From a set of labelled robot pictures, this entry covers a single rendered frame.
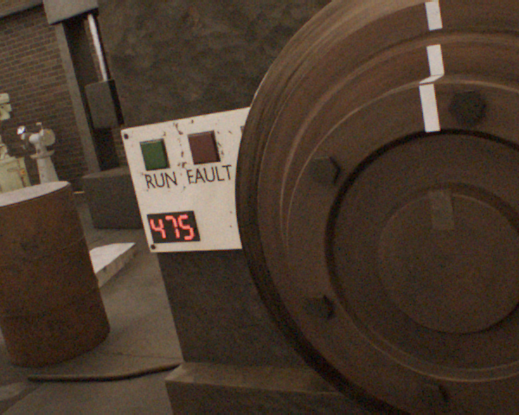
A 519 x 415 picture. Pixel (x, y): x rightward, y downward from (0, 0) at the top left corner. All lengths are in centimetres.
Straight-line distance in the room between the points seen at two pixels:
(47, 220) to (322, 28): 280
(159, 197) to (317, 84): 37
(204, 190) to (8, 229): 250
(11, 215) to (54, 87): 622
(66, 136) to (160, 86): 854
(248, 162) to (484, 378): 30
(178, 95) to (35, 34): 869
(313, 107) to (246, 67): 23
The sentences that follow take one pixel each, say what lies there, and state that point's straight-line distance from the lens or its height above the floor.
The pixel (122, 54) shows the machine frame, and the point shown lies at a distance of 89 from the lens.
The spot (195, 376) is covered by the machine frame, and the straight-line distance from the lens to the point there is 94.
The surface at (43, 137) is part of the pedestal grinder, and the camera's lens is 912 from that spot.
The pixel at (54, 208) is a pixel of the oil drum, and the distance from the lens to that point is 331.
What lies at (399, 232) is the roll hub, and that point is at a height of 114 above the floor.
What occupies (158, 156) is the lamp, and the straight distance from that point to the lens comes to 85.
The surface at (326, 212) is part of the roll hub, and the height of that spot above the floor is 116.
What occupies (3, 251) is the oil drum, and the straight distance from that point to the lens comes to 332.
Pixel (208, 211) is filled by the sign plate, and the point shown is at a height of 111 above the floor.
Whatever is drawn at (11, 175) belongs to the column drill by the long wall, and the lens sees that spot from 873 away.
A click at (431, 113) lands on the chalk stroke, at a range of 47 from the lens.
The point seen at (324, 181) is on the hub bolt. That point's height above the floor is 119.
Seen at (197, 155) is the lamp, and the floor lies 119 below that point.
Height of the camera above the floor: 129
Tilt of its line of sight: 13 degrees down
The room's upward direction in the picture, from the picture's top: 12 degrees counter-clockwise
